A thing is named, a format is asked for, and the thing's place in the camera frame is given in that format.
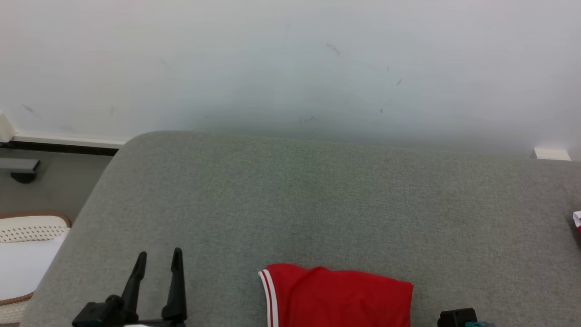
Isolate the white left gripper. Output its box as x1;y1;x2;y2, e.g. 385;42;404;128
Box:
121;248;188;327

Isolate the red white basketball jersey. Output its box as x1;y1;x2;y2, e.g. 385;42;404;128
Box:
258;263;414;327

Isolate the white perforated laundry basket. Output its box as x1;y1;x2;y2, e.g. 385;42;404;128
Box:
0;211;72;325

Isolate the white and black baseboard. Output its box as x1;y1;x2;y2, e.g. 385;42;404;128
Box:
0;111;130;157

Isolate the grey bar with black foot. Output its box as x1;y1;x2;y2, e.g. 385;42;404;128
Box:
0;158;41;184

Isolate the white block at wall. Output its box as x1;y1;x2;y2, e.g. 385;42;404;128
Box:
533;148;571;162

